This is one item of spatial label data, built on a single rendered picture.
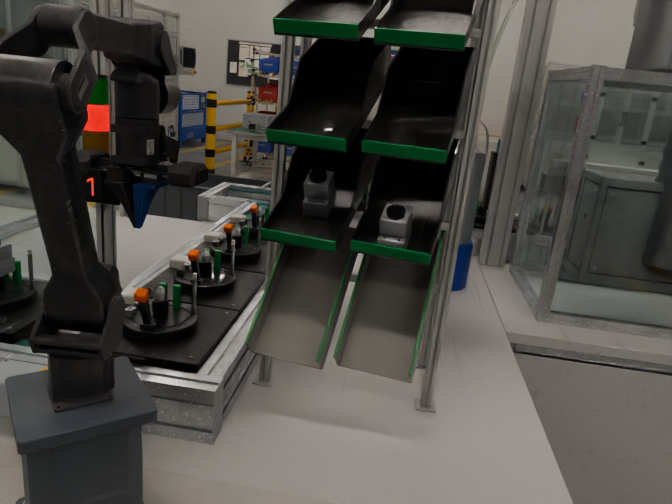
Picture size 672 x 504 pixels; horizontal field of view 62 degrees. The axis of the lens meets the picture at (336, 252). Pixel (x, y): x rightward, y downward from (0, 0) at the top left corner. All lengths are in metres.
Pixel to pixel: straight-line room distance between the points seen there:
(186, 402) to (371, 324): 0.33
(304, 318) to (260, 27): 11.24
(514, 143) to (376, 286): 1.14
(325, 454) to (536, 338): 0.79
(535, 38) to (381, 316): 1.30
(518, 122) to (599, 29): 9.76
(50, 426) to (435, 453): 0.61
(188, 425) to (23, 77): 0.61
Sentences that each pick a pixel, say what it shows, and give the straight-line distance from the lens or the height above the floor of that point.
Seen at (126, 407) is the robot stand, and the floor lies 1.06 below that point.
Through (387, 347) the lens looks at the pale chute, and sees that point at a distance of 0.97.
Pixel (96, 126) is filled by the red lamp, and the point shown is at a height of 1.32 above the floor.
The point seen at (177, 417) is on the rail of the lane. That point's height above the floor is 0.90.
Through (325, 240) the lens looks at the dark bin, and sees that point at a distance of 0.88.
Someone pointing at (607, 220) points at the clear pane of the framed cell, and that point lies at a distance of 1.65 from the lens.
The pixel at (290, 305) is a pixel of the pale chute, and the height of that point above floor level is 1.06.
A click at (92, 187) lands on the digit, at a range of 1.21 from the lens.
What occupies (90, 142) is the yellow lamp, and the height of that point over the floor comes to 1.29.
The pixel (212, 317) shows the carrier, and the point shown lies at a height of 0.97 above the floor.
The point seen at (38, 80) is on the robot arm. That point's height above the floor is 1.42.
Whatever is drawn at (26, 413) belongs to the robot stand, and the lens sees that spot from 0.74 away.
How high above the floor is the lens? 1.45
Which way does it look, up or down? 17 degrees down
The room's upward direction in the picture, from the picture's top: 6 degrees clockwise
